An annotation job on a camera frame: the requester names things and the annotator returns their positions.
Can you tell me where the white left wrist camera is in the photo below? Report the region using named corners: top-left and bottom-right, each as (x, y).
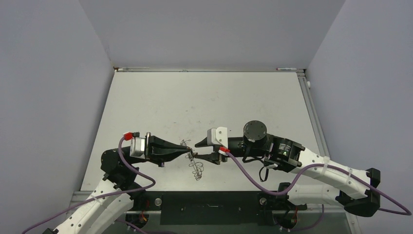
top-left (123, 132), bottom-right (151, 159)

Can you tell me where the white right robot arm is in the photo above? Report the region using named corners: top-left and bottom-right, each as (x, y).
top-left (195, 120), bottom-right (380, 217)

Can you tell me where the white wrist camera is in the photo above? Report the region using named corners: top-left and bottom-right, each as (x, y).
top-left (123, 132), bottom-right (151, 159)
top-left (206, 127), bottom-right (228, 148)

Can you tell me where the aluminium rear rail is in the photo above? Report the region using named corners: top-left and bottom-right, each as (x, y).
top-left (114, 67), bottom-right (305, 73)

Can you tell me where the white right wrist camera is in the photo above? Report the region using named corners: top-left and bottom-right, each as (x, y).
top-left (206, 127), bottom-right (228, 148)

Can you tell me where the aluminium right rail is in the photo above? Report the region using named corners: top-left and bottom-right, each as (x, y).
top-left (297, 72), bottom-right (330, 157)

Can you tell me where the purple cable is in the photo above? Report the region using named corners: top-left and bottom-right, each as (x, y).
top-left (21, 136), bottom-right (156, 234)
top-left (219, 147), bottom-right (413, 216)

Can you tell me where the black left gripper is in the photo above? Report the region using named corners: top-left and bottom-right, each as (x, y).
top-left (129, 132), bottom-right (190, 166)

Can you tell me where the metal disc with keyrings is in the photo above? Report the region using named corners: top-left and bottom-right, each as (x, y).
top-left (185, 150), bottom-right (204, 181)

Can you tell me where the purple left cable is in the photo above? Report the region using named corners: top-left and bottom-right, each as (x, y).
top-left (21, 136), bottom-right (156, 234)

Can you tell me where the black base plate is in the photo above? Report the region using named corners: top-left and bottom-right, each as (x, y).
top-left (126, 191), bottom-right (307, 228)

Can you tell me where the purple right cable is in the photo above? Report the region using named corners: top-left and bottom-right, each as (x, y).
top-left (219, 147), bottom-right (413, 216)

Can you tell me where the aluminium rail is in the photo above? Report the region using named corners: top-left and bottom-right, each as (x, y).
top-left (114, 67), bottom-right (305, 73)
top-left (297, 72), bottom-right (330, 157)

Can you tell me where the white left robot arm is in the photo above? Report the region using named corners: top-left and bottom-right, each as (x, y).
top-left (44, 132), bottom-right (192, 234)

